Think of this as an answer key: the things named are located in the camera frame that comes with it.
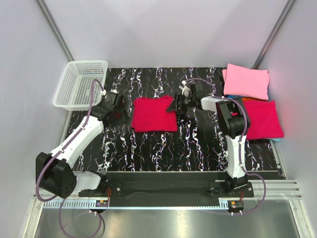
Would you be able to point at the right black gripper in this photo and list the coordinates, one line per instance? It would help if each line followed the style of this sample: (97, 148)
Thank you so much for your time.
(174, 106)

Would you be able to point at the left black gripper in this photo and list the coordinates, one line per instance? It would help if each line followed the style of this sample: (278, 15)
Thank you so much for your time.
(125, 117)

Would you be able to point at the crimson t shirt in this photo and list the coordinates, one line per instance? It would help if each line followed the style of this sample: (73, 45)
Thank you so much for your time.
(150, 115)
(264, 120)

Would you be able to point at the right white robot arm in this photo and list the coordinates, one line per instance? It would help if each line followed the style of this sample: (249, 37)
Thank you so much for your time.
(233, 123)

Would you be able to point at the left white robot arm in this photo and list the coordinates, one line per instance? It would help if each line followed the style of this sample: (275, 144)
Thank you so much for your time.
(54, 171)

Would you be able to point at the white plastic basket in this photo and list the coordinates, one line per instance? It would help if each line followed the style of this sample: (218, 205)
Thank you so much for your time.
(76, 88)

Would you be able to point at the black marble pattern mat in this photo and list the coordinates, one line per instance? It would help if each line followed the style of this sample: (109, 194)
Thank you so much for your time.
(197, 145)

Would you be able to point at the folded pink t shirt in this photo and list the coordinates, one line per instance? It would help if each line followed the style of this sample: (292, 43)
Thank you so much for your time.
(241, 81)

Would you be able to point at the folded orange t shirt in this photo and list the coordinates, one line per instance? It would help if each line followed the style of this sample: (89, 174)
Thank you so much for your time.
(248, 99)

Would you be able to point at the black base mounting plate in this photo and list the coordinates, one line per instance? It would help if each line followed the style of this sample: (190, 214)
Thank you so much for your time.
(164, 200)

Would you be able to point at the folded cyan t shirt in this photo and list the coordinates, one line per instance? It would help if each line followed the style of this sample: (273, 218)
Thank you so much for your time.
(276, 139)

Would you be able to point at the aluminium frame rail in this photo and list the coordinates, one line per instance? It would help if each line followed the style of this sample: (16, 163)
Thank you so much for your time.
(272, 189)

